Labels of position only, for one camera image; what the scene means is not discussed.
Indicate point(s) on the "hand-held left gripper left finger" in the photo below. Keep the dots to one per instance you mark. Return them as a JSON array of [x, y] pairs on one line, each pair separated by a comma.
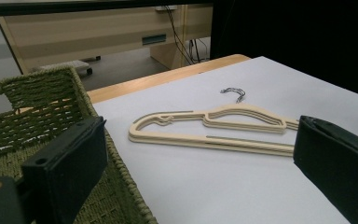
[[65, 168]]

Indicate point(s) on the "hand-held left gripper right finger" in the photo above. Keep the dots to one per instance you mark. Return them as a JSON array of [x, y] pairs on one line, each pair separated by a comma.
[[338, 168]]

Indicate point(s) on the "green woven basket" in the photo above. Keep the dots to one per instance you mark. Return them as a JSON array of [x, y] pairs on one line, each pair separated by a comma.
[[43, 93]]

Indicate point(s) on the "wooden clothes hanger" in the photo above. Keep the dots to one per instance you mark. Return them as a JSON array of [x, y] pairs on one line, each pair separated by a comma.
[[261, 152]]

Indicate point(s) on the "beige plastic clothes hanger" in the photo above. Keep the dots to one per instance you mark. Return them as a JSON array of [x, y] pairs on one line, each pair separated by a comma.
[[245, 107], [261, 148]]

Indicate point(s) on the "wheeled chair base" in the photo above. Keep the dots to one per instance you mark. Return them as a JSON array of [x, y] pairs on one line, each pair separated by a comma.
[[71, 65]]

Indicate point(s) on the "white board sheet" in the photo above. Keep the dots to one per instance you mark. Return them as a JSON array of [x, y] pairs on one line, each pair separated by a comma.
[[230, 186]]

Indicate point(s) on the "beige wooden desk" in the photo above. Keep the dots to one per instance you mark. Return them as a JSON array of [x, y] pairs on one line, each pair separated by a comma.
[[74, 37]]

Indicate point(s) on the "black curtain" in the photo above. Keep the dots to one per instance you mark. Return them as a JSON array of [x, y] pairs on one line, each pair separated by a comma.
[[292, 40]]

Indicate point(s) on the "wooden table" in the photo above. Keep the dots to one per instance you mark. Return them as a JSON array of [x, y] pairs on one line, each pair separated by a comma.
[[167, 77]]

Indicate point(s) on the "white power strip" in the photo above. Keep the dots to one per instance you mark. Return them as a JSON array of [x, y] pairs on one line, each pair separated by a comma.
[[166, 8]]

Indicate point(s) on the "black horizontal frame bar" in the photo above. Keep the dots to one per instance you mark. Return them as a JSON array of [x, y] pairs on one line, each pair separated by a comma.
[[74, 7]]

